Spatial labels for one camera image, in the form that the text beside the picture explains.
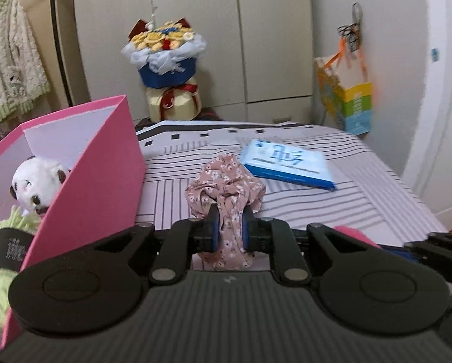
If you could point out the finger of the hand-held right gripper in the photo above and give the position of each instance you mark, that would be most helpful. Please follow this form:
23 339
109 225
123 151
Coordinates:
441 249

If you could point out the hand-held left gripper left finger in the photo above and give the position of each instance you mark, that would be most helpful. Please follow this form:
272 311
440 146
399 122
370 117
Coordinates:
207 230

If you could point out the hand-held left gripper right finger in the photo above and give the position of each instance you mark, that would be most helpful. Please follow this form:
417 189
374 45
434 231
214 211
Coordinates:
250 232

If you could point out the pink floral cloth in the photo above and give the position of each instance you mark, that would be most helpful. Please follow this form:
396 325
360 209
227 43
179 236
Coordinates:
226 185

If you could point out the red strawberry plush toy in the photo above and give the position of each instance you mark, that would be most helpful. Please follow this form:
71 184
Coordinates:
356 234

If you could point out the pink cardboard box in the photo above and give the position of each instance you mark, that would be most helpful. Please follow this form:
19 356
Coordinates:
97 189

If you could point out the white round plush toy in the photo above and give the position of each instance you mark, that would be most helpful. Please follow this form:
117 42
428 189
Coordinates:
33 181

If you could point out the blue and white book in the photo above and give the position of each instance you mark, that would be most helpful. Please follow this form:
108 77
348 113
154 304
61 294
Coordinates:
286 162

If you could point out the striped bed sheet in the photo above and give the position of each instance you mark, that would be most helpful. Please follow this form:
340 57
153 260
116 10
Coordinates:
362 196

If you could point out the dark bag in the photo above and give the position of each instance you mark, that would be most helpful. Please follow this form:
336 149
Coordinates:
209 115

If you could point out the white door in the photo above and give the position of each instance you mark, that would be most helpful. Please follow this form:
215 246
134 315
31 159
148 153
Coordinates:
445 121

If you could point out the colourful paper gift bag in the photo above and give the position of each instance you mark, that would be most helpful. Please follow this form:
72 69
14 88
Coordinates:
356 109

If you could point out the flower bouquet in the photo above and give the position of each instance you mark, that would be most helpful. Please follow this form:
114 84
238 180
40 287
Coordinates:
169 64

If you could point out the beige wardrobe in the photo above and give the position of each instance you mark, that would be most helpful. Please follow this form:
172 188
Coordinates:
267 45

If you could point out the black clothes rack pole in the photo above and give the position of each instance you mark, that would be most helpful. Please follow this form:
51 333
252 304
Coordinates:
61 45

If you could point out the cream fuzzy cardigan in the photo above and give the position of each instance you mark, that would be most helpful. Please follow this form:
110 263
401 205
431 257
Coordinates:
6 64

